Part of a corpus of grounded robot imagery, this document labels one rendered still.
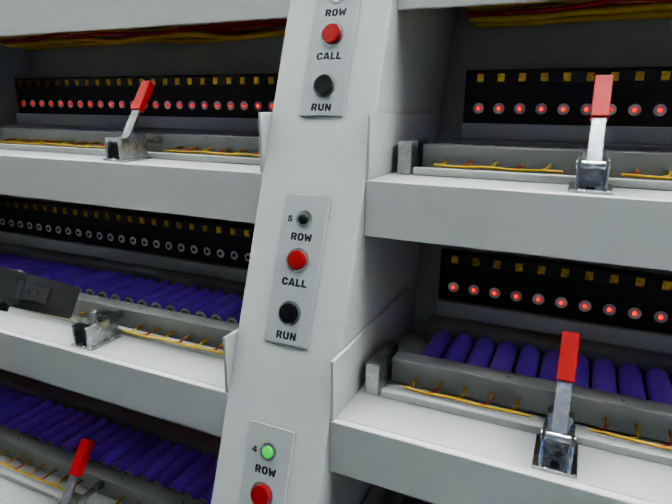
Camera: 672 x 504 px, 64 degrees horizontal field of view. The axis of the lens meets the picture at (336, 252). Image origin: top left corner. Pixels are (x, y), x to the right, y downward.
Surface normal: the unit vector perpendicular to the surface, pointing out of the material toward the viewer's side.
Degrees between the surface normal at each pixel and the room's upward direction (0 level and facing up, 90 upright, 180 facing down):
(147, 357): 19
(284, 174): 90
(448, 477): 109
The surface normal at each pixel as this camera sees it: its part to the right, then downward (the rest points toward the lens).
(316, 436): -0.39, -0.10
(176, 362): 0.01, -0.97
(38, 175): -0.42, 0.23
